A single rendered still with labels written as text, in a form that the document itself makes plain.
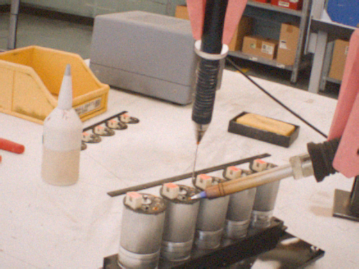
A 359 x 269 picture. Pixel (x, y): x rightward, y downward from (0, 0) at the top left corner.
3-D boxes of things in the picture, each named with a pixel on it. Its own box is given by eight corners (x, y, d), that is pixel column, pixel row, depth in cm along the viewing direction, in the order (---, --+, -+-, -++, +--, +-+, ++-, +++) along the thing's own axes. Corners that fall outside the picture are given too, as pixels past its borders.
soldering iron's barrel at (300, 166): (209, 211, 34) (315, 179, 33) (202, 187, 34) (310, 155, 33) (209, 200, 35) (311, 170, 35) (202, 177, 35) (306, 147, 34)
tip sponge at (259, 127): (298, 136, 70) (300, 124, 70) (288, 148, 65) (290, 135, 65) (241, 121, 73) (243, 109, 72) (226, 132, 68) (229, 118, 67)
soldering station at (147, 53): (221, 94, 84) (231, 29, 81) (186, 111, 74) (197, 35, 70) (128, 71, 89) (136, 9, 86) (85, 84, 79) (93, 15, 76)
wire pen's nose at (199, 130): (186, 145, 32) (189, 122, 31) (189, 132, 32) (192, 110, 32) (206, 148, 32) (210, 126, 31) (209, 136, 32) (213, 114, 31)
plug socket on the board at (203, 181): (213, 187, 37) (215, 177, 37) (203, 189, 36) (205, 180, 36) (204, 182, 37) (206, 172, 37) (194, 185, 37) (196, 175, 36)
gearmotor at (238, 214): (251, 243, 41) (266, 177, 39) (228, 252, 39) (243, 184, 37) (225, 228, 42) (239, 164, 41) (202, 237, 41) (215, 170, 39)
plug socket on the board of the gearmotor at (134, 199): (145, 206, 33) (146, 195, 33) (133, 209, 32) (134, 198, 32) (135, 200, 33) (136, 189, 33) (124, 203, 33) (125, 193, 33)
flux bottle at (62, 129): (72, 169, 52) (83, 59, 48) (83, 186, 49) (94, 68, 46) (36, 170, 50) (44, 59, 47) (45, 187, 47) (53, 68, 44)
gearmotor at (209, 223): (225, 253, 39) (240, 185, 37) (200, 264, 37) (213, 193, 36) (199, 239, 40) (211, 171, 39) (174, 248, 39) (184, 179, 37)
